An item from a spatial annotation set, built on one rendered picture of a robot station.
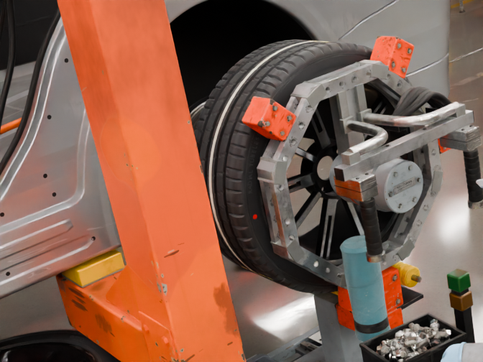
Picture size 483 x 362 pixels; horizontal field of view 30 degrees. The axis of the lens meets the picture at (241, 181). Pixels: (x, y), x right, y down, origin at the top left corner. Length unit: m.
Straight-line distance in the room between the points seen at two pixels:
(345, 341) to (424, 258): 1.24
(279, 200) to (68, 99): 0.61
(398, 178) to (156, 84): 0.66
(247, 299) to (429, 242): 0.82
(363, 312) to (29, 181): 0.90
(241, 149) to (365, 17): 0.86
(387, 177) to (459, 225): 1.90
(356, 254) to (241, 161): 0.35
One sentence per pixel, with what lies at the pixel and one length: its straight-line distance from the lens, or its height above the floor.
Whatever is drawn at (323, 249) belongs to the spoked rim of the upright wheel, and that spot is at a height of 0.66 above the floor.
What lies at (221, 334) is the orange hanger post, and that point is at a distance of 2.04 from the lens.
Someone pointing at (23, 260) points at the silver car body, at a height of 0.82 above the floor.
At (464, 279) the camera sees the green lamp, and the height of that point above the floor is 0.65.
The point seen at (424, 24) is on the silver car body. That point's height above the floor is 1.04.
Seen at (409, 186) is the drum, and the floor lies 0.85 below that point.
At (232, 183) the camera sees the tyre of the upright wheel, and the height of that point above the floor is 0.93.
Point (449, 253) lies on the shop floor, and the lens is 3.78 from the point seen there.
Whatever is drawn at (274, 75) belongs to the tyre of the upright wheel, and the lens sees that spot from 2.20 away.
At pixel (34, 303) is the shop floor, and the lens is 4.15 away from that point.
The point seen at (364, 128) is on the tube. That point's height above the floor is 1.00.
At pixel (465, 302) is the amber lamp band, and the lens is 2.18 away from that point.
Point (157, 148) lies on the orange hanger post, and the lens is 1.85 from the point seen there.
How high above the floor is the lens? 1.65
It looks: 19 degrees down
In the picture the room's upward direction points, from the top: 12 degrees counter-clockwise
